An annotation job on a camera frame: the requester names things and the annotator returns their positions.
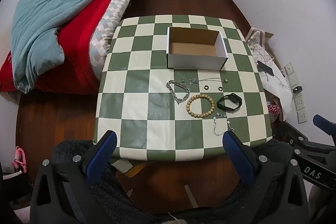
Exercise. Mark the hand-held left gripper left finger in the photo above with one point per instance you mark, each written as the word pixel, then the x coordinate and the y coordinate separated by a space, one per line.
pixel 105 150

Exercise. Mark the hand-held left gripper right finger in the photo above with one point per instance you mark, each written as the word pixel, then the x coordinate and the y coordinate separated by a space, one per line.
pixel 236 155

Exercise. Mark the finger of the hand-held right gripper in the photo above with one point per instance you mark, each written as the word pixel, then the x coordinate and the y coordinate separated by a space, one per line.
pixel 324 123
pixel 292 132

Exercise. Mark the black fitness band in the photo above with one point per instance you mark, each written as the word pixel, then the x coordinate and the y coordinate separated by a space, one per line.
pixel 233 103

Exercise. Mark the white cardboard box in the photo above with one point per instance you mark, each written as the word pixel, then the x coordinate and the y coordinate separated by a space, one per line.
pixel 194 61

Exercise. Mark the red printed packet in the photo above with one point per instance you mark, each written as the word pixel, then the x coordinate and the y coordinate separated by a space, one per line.
pixel 273 109

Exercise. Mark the yellow object under table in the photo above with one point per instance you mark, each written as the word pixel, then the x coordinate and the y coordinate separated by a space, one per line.
pixel 136 170

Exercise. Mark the white plastic bag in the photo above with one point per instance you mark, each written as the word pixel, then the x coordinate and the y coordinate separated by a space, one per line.
pixel 278 92

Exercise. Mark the black charger plug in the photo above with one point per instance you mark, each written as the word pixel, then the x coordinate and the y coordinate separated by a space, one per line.
pixel 297 89

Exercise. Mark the green white checkered tablecloth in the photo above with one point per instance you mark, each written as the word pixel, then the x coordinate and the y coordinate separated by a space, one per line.
pixel 136 98

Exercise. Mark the black phone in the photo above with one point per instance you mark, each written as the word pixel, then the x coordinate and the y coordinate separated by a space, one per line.
pixel 265 67

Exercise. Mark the pink slipper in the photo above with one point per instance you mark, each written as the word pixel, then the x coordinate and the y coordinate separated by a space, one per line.
pixel 19 159

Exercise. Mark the patterned white tote bag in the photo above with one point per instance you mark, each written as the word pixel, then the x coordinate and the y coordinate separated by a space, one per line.
pixel 258 43

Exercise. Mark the red blanket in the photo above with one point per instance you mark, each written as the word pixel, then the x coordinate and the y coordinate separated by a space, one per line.
pixel 76 50

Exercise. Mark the checkered quilt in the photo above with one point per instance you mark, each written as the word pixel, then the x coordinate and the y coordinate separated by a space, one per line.
pixel 110 27

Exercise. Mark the light blue blanket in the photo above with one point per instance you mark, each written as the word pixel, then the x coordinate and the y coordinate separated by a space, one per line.
pixel 47 24

